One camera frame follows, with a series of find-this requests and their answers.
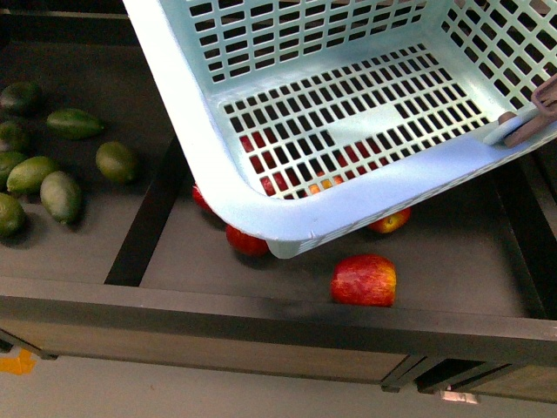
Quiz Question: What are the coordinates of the light blue plastic basket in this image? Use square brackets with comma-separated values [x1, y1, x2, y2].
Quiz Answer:
[124, 1, 556, 259]

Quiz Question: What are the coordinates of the brown basket handle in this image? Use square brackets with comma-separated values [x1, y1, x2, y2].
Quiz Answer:
[500, 75, 556, 148]

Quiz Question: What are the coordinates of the red apple under basket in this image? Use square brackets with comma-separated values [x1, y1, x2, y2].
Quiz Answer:
[225, 225, 269, 257]

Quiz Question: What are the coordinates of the green mango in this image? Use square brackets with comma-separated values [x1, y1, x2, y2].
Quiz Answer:
[96, 141, 139, 184]
[1, 82, 43, 116]
[0, 193, 26, 238]
[40, 171, 82, 225]
[0, 151, 28, 190]
[46, 108, 105, 140]
[6, 156, 59, 194]
[0, 121, 30, 152]

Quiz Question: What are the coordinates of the red apple left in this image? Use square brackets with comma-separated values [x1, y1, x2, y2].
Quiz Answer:
[191, 184, 213, 213]

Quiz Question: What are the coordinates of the red apple front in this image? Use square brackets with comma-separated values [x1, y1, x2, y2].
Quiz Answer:
[330, 254, 397, 307]

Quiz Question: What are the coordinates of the red yellow apple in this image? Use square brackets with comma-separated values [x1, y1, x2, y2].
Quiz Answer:
[367, 207, 412, 234]

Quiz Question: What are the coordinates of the dark wooden display stand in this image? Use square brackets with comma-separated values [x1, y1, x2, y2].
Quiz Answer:
[1, 1, 556, 402]

